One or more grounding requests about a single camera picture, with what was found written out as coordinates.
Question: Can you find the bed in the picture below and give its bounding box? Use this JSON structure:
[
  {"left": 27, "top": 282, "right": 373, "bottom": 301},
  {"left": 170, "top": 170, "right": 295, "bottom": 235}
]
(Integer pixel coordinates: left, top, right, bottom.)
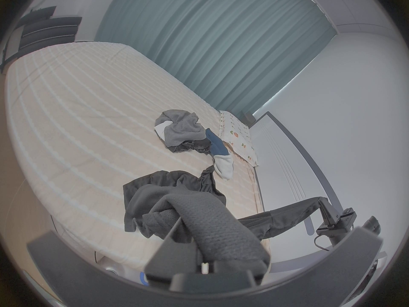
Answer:
[{"left": 3, "top": 42, "right": 344, "bottom": 272}]

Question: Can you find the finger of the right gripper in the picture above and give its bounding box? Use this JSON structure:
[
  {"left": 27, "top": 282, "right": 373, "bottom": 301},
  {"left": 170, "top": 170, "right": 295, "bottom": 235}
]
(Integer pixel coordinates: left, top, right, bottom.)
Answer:
[{"left": 319, "top": 197, "right": 340, "bottom": 226}]

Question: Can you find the pile of clothes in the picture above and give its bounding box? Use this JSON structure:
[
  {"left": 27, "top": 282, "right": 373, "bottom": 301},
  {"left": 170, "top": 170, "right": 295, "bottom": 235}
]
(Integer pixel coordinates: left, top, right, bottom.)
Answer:
[{"left": 154, "top": 109, "right": 213, "bottom": 154}]

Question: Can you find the black T-shirt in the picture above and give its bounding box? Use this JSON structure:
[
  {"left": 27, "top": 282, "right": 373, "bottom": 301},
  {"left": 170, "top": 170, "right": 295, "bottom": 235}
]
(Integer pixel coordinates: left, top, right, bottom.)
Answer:
[{"left": 123, "top": 165, "right": 330, "bottom": 269}]

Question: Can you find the blue and white garment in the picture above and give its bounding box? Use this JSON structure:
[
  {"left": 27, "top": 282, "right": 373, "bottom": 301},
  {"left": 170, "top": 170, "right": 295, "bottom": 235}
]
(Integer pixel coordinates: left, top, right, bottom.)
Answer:
[{"left": 204, "top": 128, "right": 234, "bottom": 181}]

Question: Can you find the black cable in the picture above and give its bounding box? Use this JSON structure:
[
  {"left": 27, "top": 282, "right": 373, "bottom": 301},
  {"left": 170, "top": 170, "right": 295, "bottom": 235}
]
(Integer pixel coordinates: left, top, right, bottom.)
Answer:
[{"left": 314, "top": 235, "right": 330, "bottom": 252}]

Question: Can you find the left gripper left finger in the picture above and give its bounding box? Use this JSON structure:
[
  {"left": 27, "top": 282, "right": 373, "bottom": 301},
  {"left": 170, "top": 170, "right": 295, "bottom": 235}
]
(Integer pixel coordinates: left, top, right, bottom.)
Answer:
[{"left": 144, "top": 217, "right": 205, "bottom": 284}]

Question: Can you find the blue-green curtain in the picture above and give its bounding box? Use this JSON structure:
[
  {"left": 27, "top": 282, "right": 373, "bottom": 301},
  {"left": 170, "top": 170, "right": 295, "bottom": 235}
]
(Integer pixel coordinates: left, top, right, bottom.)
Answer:
[{"left": 94, "top": 0, "right": 339, "bottom": 116}]

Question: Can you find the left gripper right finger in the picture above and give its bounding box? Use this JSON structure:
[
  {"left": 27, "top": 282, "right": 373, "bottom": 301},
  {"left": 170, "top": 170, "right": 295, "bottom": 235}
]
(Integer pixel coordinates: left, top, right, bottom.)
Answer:
[{"left": 211, "top": 260, "right": 271, "bottom": 281}]

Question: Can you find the white printed pillow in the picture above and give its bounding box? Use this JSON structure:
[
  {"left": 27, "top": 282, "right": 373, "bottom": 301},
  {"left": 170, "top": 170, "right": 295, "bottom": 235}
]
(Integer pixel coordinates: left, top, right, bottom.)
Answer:
[{"left": 219, "top": 110, "right": 259, "bottom": 167}]

